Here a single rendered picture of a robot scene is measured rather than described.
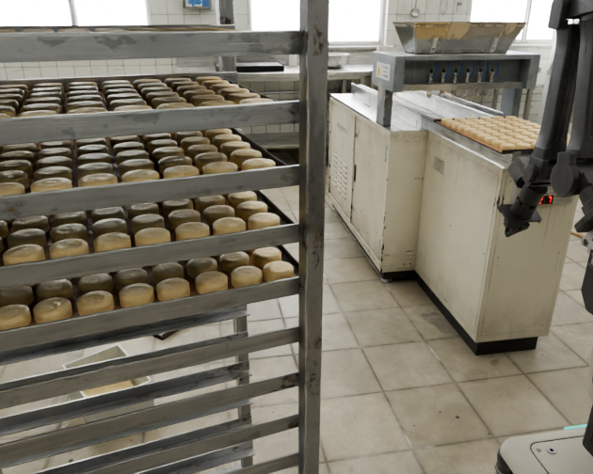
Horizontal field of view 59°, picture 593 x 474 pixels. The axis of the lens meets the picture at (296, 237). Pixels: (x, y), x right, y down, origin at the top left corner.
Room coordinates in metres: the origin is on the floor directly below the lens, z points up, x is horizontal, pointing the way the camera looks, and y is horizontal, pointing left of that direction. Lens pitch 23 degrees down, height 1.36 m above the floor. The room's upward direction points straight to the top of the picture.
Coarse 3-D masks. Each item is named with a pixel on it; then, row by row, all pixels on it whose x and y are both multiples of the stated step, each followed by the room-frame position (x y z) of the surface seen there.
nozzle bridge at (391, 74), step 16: (384, 64) 2.64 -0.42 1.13; (400, 64) 2.50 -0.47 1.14; (416, 64) 2.61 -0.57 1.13; (432, 64) 2.62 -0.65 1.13; (448, 64) 2.63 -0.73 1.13; (464, 64) 2.65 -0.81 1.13; (480, 64) 2.66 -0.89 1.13; (496, 64) 2.67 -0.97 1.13; (512, 64) 2.69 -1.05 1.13; (528, 64) 2.62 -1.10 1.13; (384, 80) 2.63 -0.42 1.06; (400, 80) 2.51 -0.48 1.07; (416, 80) 2.61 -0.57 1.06; (448, 80) 2.64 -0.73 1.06; (464, 80) 2.65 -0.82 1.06; (496, 80) 2.68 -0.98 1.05; (512, 80) 2.69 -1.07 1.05; (528, 80) 2.61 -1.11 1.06; (384, 96) 2.61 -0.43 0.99; (512, 96) 2.73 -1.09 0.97; (384, 112) 2.60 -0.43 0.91; (512, 112) 2.72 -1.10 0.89
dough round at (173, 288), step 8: (168, 280) 0.73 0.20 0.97; (176, 280) 0.73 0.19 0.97; (184, 280) 0.73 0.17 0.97; (160, 288) 0.70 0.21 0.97; (168, 288) 0.70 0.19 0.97; (176, 288) 0.70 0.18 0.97; (184, 288) 0.71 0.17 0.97; (160, 296) 0.70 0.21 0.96; (168, 296) 0.69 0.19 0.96; (176, 296) 0.69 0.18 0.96; (184, 296) 0.70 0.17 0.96
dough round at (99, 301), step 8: (88, 296) 0.68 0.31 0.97; (96, 296) 0.68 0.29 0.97; (104, 296) 0.68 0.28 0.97; (112, 296) 0.68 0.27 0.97; (80, 304) 0.66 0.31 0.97; (88, 304) 0.66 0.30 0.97; (96, 304) 0.66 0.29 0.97; (104, 304) 0.66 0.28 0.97; (112, 304) 0.67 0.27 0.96; (80, 312) 0.65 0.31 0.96; (88, 312) 0.65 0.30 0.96; (96, 312) 0.65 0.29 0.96
